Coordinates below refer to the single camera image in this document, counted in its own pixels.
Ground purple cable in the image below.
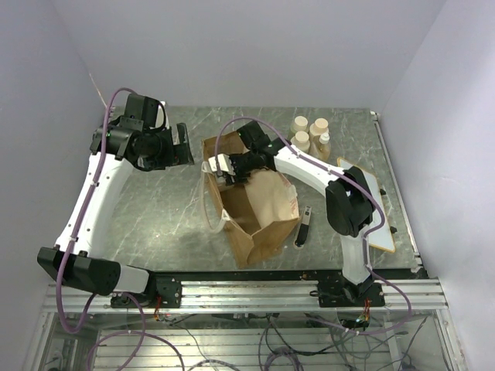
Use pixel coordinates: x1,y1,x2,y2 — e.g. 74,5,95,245
215,117,415,337
56,87,186,368

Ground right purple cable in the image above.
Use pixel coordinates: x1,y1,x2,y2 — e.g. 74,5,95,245
215,117,415,337

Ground cream bottle beige cap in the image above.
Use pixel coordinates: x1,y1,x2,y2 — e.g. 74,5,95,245
309,117,329,149

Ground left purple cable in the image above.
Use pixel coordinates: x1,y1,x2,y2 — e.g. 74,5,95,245
56,87,186,368

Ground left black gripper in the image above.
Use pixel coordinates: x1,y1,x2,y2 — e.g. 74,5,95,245
141,122,194,171

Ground aluminium mounting rail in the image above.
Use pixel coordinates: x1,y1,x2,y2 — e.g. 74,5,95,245
44,280,444,314

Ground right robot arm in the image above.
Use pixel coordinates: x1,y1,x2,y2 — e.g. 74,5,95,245
208,116,386,306

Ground pale green bottle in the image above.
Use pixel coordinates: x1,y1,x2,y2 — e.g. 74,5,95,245
290,116,309,138

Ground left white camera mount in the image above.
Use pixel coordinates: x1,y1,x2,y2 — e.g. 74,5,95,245
155,100,168,128

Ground black white utility knife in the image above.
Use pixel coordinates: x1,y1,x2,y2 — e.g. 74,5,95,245
294,206,312,250

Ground brown canvas tote bag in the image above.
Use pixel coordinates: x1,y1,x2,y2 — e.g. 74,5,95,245
201,137,299,268

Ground white jug black cap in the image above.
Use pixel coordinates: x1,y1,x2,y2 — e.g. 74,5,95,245
208,154,235,185

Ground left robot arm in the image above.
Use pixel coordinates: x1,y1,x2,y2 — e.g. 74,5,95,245
37,91,194,307

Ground small whiteboard yellow frame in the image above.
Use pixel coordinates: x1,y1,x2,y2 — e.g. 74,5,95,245
336,155,396,254

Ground amber bottle white cap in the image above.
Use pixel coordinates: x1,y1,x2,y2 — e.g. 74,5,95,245
316,132,331,162

